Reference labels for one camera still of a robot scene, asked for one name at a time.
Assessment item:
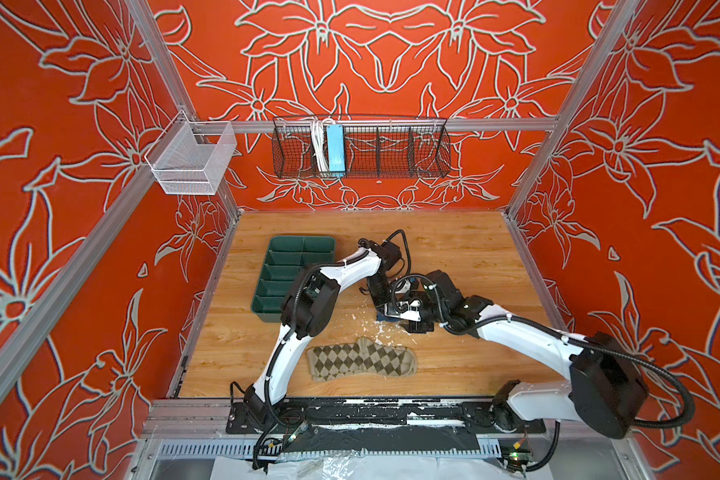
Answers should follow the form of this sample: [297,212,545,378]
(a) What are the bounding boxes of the beige argyle sock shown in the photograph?
[306,337,418,382]

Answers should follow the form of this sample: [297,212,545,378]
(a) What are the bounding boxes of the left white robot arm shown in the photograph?
[243,229,411,430]

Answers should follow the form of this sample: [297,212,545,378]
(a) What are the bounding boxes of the clear acrylic wall bin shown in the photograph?
[145,110,238,196]

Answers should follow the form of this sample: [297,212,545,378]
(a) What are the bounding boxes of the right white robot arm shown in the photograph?
[385,270,695,439]

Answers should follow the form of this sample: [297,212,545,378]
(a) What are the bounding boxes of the black wire wall basket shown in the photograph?
[272,114,452,180]

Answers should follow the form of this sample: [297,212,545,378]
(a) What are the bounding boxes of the green plastic divider tray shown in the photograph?
[251,235,336,323]

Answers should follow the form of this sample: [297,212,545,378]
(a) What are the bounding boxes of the white cable bundle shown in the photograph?
[309,119,329,174]

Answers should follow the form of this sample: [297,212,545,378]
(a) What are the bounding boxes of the light blue box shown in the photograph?
[326,123,346,177]

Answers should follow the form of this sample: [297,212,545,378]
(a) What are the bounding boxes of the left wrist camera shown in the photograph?
[375,240,402,270]

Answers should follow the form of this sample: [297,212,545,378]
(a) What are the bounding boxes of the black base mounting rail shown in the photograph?
[225,395,547,454]

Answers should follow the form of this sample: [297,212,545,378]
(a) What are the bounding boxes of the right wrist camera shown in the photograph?
[395,295,423,322]

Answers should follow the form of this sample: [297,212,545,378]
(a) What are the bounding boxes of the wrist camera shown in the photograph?
[375,240,402,270]
[395,295,423,322]

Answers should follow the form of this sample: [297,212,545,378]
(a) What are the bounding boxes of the purple sock with yellow cuff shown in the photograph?
[376,306,403,323]

